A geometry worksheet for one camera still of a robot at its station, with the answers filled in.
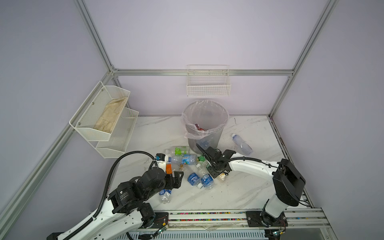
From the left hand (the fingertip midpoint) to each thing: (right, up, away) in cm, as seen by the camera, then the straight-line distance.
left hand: (174, 175), depth 68 cm
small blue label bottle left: (-6, -15, +11) cm, 20 cm away
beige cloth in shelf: (-37, +29, +12) cm, 49 cm away
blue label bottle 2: (+8, -7, +14) cm, 17 cm away
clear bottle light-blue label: (+4, +3, +20) cm, 20 cm away
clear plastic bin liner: (+14, +30, +29) cm, 44 cm away
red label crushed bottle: (+13, +21, +36) cm, 44 cm away
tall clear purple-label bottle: (+41, +11, +30) cm, 52 cm away
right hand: (+20, -2, +18) cm, 27 cm away
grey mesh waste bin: (+20, +15, +26) cm, 36 cm away
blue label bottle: (+16, -7, +14) cm, 22 cm away
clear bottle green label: (-1, +8, +25) cm, 26 cm away
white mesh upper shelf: (-43, +27, +9) cm, 51 cm away
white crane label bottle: (+24, -4, +12) cm, 28 cm away
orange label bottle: (-6, -3, +18) cm, 19 cm away
